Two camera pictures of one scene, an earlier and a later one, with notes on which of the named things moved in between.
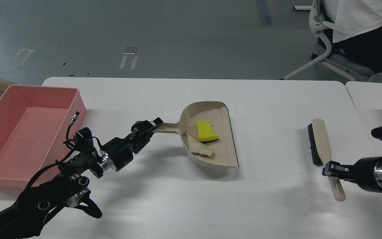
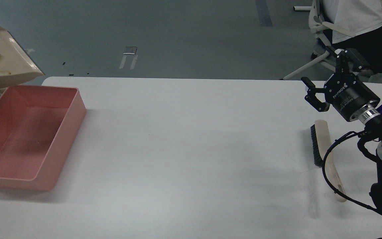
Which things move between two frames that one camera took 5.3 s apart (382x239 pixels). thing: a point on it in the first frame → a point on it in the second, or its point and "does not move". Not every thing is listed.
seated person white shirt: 378,45 does not move
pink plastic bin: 30,126 does not move
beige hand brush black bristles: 321,153 does not move
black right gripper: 374,174 → 348,94
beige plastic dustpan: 206,129 → 12,58
